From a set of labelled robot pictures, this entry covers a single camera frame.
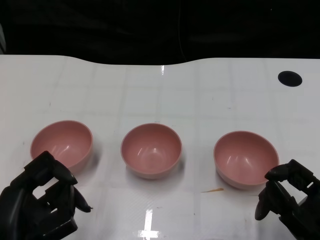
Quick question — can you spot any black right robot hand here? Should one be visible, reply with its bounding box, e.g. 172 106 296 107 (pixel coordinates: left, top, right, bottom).
254 159 320 240

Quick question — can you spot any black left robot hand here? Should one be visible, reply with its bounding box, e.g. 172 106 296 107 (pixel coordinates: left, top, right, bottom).
0 150 94 240

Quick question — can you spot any pink plastic bowl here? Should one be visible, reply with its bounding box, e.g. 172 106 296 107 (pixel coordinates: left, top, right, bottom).
120 122 183 180
29 119 94 176
213 129 280 190

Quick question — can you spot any thin orange sliver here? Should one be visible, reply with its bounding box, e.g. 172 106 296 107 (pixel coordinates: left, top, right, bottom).
201 187 224 194

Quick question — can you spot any black round desk grommet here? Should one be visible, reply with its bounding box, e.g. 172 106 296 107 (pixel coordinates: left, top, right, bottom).
277 70 303 88

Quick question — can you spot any black backdrop cloth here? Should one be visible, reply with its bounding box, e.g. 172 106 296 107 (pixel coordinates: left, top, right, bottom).
0 0 320 66

